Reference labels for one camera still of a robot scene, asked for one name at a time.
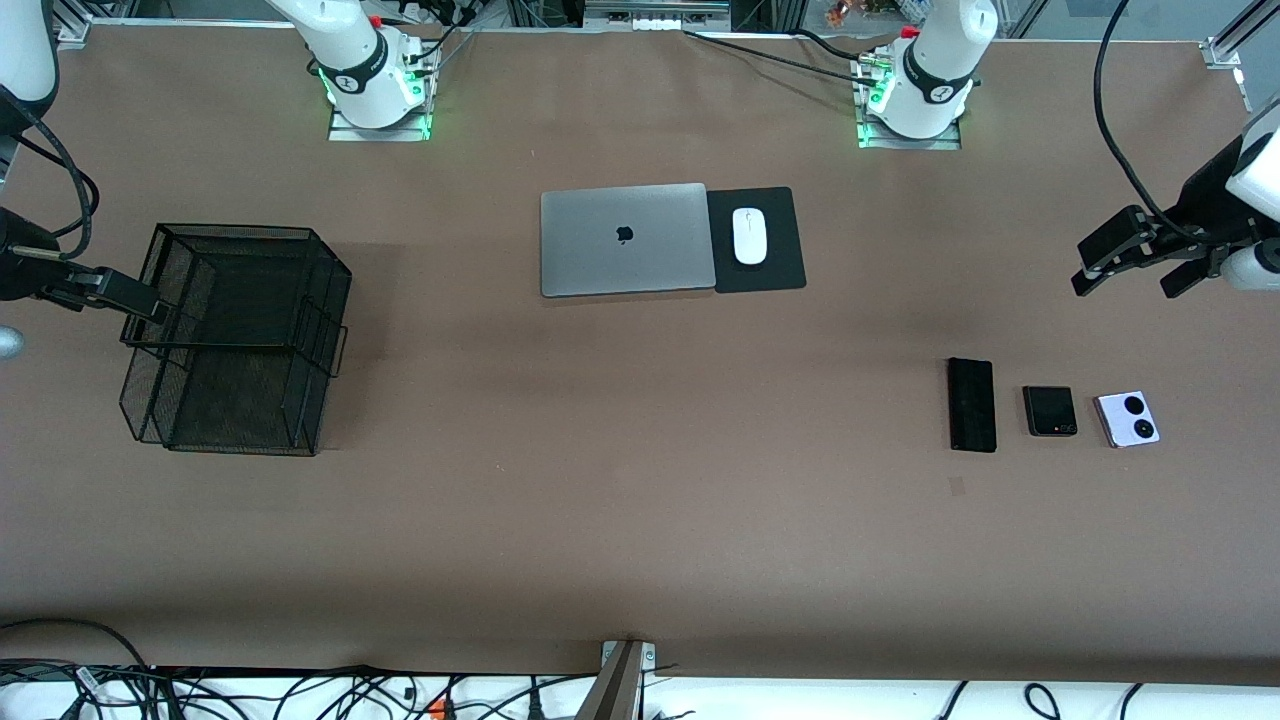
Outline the black mouse pad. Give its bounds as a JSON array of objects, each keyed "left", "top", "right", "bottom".
[{"left": 706, "top": 186, "right": 808, "bottom": 295}]

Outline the lilac flip phone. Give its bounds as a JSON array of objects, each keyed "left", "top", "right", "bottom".
[{"left": 1093, "top": 391, "right": 1162, "bottom": 449}]

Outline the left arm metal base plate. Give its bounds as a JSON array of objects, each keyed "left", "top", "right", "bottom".
[{"left": 856, "top": 110, "right": 963, "bottom": 151}]

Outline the black table cable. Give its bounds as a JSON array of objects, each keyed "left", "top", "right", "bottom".
[
  {"left": 790, "top": 28, "right": 865, "bottom": 61},
  {"left": 683, "top": 30, "right": 866, "bottom": 81}
]

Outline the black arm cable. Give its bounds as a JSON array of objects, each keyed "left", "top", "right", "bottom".
[
  {"left": 0, "top": 92, "right": 102, "bottom": 266},
  {"left": 1094, "top": 0, "right": 1216, "bottom": 241}
]

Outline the square black flip phone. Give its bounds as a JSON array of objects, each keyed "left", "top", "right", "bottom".
[{"left": 1022, "top": 385, "right": 1079, "bottom": 438}]

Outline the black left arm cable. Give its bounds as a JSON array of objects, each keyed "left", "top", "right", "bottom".
[{"left": 1094, "top": 0, "right": 1216, "bottom": 241}]

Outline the white computer mouse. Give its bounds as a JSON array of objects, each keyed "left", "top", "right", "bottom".
[{"left": 732, "top": 207, "right": 768, "bottom": 266}]

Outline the silver closed laptop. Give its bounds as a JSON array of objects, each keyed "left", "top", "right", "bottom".
[{"left": 540, "top": 182, "right": 717, "bottom": 299}]

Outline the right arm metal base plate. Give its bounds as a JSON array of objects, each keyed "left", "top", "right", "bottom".
[{"left": 328, "top": 100, "right": 433, "bottom": 143}]

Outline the aluminium frame corner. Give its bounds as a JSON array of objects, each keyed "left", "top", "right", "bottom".
[
  {"left": 45, "top": 0, "right": 96, "bottom": 51},
  {"left": 1200, "top": 0, "right": 1280, "bottom": 71}
]

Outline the long black smartphone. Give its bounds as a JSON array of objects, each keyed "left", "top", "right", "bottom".
[{"left": 947, "top": 357, "right": 998, "bottom": 454}]

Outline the black wire mesh organizer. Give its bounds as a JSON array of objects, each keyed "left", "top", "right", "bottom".
[{"left": 118, "top": 222, "right": 353, "bottom": 458}]

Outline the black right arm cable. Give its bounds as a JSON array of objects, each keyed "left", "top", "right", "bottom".
[{"left": 0, "top": 92, "right": 102, "bottom": 266}]

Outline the metal table frame post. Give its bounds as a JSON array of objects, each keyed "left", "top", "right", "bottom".
[{"left": 575, "top": 640, "right": 659, "bottom": 720}]

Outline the grey power strip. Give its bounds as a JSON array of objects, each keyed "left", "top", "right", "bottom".
[{"left": 583, "top": 0, "right": 733, "bottom": 33}]

